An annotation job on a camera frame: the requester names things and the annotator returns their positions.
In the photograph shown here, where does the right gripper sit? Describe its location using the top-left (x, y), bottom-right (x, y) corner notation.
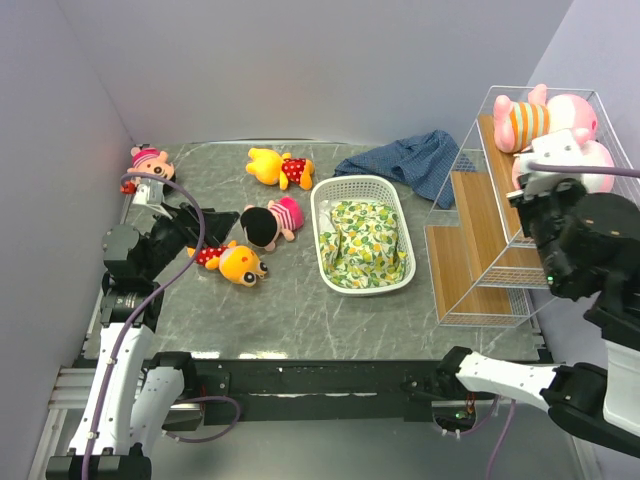
top-left (499, 166), bottom-right (573, 290)

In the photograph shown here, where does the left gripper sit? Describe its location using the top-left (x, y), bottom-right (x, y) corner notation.
top-left (140, 200), bottom-right (238, 280)

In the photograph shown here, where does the black-haired doll pink striped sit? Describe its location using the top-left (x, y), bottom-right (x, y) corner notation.
top-left (240, 196), bottom-right (305, 251)

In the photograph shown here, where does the pink plush striped shirt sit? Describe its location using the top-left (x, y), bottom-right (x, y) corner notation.
top-left (511, 140), bottom-right (617, 195)
top-left (493, 84), bottom-right (599, 153)

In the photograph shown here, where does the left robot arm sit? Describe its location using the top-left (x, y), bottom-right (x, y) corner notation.
top-left (45, 203), bottom-right (240, 479)

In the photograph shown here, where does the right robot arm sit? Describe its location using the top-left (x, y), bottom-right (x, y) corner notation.
top-left (432, 180), bottom-right (639, 457)

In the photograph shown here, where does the yellow plush red dotted dress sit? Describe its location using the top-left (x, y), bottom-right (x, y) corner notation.
top-left (187, 241), bottom-right (268, 287)

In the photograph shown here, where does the yellow plush face-down red dress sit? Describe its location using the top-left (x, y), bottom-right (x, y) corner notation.
top-left (246, 148), bottom-right (315, 191)

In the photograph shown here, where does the blue checked cloth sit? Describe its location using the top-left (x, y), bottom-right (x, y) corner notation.
top-left (334, 130), bottom-right (459, 209)

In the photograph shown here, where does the white plastic basket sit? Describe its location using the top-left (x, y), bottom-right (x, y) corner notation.
top-left (311, 175), bottom-right (416, 296)

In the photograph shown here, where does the lemon print cloth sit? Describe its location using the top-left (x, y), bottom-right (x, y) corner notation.
top-left (318, 200), bottom-right (407, 289)

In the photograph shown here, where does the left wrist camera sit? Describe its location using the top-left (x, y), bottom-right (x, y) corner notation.
top-left (120, 178), bottom-right (164, 211)

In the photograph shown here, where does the white wire wooden shelf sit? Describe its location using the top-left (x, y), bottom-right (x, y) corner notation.
top-left (422, 84), bottom-right (640, 328)

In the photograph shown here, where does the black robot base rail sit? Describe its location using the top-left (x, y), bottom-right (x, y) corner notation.
top-left (195, 359), bottom-right (490, 422)

